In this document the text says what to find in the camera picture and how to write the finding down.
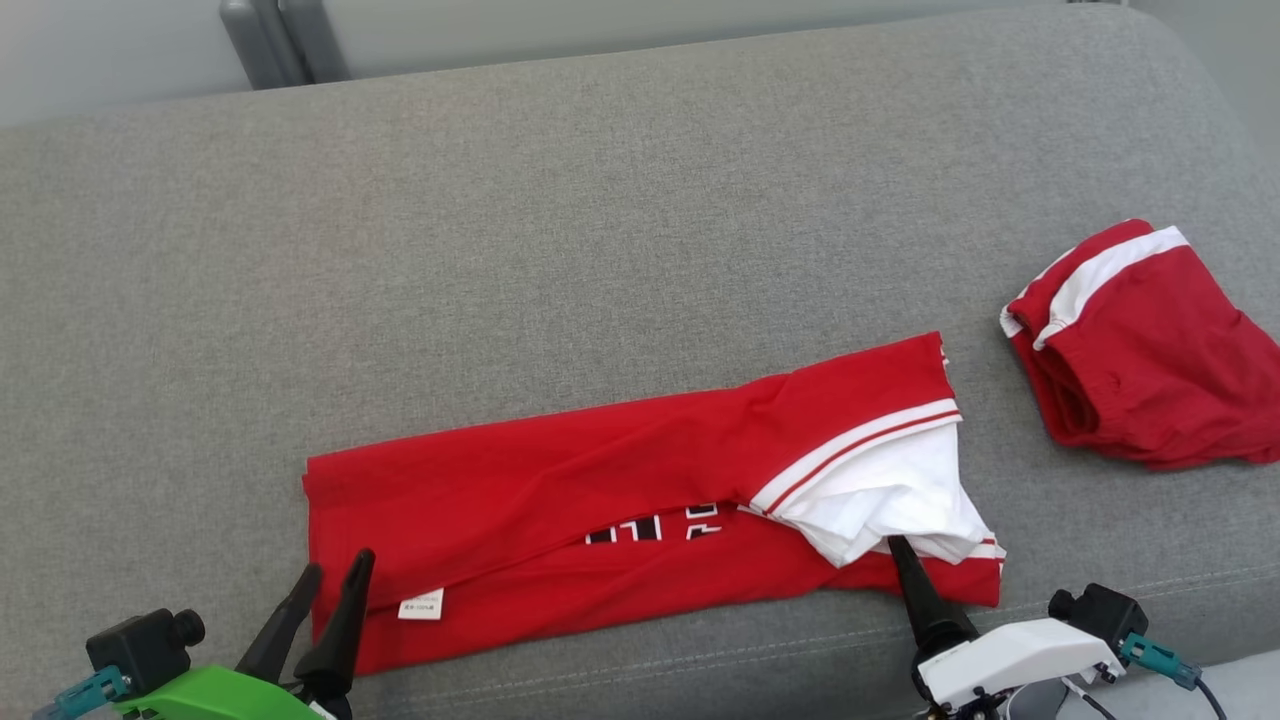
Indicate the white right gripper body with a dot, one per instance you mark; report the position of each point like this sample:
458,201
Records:
1020,655

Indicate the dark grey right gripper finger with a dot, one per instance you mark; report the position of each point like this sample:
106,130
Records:
925,605

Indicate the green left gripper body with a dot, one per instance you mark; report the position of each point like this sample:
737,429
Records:
220,700

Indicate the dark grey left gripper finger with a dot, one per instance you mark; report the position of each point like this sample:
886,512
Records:
280,630
340,640

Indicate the red jersey with white sleeves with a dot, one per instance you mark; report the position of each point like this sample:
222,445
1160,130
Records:
550,480

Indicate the red shorts with white stripe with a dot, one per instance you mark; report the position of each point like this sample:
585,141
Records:
1160,370

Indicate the grey fabric sofa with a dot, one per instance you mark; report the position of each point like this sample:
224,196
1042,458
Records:
600,250

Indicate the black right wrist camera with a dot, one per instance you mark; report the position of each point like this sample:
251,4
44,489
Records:
1100,615

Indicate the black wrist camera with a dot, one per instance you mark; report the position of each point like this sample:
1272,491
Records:
1100,615
140,645

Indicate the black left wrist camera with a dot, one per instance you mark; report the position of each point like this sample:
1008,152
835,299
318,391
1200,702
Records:
140,645

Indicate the grey partition post with feet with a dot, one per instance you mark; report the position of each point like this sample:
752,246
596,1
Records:
285,40

